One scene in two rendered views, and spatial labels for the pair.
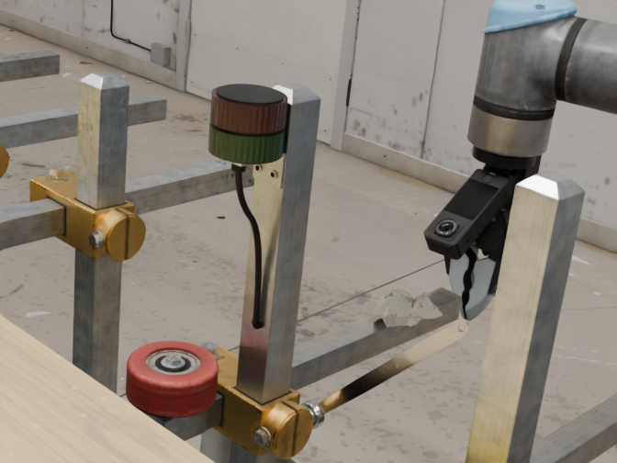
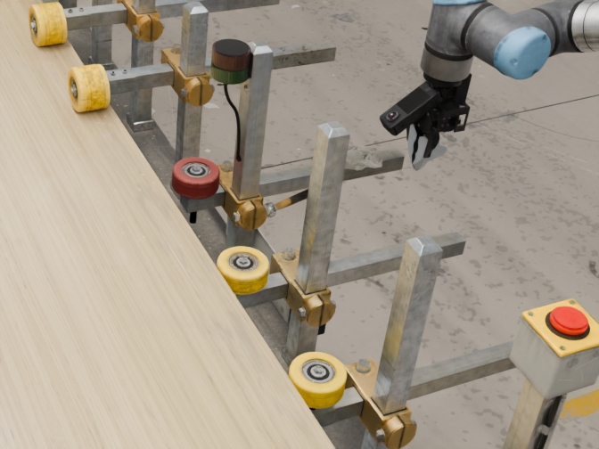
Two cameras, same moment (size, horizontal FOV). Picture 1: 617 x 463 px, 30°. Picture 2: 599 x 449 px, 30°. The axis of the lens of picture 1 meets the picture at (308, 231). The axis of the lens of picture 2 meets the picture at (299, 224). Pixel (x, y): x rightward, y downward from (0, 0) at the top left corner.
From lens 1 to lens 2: 0.96 m
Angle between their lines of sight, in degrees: 20
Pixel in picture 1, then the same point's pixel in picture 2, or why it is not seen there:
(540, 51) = (454, 22)
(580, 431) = not seen: hidden behind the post
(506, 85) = (436, 37)
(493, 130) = (429, 62)
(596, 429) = not seen: hidden behind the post
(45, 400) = (126, 178)
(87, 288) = (182, 117)
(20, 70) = not seen: outside the picture
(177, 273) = (370, 72)
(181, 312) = (360, 105)
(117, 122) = (200, 31)
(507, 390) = (312, 220)
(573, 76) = (469, 41)
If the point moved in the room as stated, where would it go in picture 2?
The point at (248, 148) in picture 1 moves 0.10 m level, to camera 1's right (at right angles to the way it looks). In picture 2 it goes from (224, 76) to (283, 93)
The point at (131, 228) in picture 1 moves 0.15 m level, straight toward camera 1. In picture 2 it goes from (203, 89) to (179, 131)
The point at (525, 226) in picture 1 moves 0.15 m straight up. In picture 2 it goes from (319, 146) to (333, 52)
